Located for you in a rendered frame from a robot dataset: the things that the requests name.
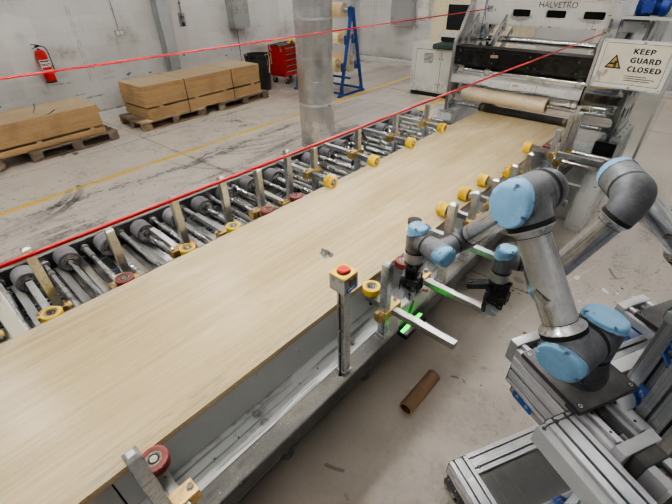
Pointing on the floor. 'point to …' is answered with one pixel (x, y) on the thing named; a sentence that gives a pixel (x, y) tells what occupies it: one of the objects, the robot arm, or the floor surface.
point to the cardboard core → (419, 392)
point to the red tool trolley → (283, 60)
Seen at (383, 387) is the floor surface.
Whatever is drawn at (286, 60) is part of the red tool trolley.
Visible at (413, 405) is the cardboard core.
